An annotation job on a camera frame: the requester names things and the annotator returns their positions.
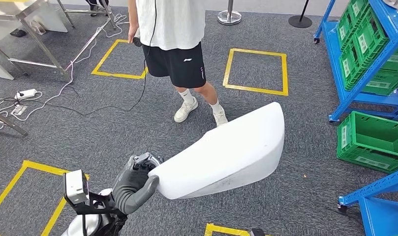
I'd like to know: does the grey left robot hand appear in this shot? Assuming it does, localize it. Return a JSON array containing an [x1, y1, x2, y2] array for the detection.
[[111, 152, 163, 216]]

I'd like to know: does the white curved plastic part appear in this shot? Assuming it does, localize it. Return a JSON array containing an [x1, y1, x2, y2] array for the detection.
[[148, 102, 286, 200]]

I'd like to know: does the blue metal shelf rack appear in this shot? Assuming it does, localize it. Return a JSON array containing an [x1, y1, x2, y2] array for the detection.
[[337, 168, 398, 236], [313, 0, 398, 126]]

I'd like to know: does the yellow floor tape square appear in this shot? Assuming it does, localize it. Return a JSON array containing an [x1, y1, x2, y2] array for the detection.
[[222, 48, 289, 97], [91, 39, 150, 80], [204, 223, 271, 236], [0, 159, 90, 236]]

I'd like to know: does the floor socket box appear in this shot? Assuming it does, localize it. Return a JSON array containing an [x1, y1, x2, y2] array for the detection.
[[10, 104, 28, 117]]

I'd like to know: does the white power strip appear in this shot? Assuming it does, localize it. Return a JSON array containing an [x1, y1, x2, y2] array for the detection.
[[14, 88, 38, 100]]

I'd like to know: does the empty green plastic crate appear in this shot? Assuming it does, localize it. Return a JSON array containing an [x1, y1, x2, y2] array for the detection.
[[336, 111, 398, 174]]

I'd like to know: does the black handheld controller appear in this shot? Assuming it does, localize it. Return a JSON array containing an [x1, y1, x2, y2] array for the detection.
[[132, 28, 143, 47]]

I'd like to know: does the person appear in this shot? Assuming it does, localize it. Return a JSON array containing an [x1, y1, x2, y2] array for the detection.
[[85, 0, 112, 16], [127, 0, 229, 128]]

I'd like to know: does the silver wheel cover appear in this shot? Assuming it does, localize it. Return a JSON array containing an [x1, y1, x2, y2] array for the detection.
[[383, 0, 398, 13]]

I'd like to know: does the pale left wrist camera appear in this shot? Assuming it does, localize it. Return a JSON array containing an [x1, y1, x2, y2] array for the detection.
[[63, 169, 90, 205]]

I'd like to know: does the thin black cable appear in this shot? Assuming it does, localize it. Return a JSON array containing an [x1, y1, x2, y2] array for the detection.
[[0, 0, 158, 118]]

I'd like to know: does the white cable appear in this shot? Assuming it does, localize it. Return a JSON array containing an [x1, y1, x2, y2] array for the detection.
[[9, 13, 130, 123], [0, 91, 43, 131]]

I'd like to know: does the chrome barrier post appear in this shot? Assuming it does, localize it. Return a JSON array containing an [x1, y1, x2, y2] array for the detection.
[[217, 0, 243, 26]]

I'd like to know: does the black barrier post base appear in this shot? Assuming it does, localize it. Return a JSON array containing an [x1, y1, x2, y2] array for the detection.
[[288, 0, 313, 29]]

